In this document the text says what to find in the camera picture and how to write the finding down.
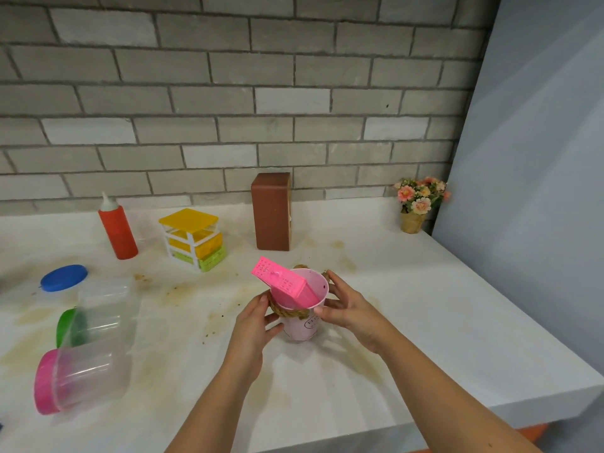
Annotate person's right hand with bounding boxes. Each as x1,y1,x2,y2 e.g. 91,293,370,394
313,270,397,354

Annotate clear jar with green lid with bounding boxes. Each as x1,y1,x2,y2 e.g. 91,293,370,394
55,277,140,350

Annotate artificial flowers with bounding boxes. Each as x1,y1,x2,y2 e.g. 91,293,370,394
394,176,452,235

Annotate person's left hand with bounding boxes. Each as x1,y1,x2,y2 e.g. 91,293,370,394
221,292,285,378

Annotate person's left forearm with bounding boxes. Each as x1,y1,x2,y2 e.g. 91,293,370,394
165,362,265,453

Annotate red squeeze bottle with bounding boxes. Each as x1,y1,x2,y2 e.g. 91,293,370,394
98,191,139,260

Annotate orange cabinet front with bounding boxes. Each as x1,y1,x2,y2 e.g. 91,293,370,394
514,423,551,444

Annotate clear jar with blue lid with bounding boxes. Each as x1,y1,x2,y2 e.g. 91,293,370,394
38,264,89,303

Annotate person's right forearm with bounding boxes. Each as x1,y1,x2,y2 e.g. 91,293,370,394
377,325,544,453

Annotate brown tissue box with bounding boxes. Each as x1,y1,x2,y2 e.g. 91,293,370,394
250,172,293,252

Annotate white countertop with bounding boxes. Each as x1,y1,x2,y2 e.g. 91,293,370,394
0,196,604,453

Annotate yellow mini drawer organizer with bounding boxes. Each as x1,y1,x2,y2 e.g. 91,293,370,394
158,208,228,273

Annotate pink metal bucket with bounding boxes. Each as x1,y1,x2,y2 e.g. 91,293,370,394
267,264,330,342

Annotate clear jar with pink lid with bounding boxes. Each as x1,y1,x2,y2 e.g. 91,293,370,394
33,339,133,416

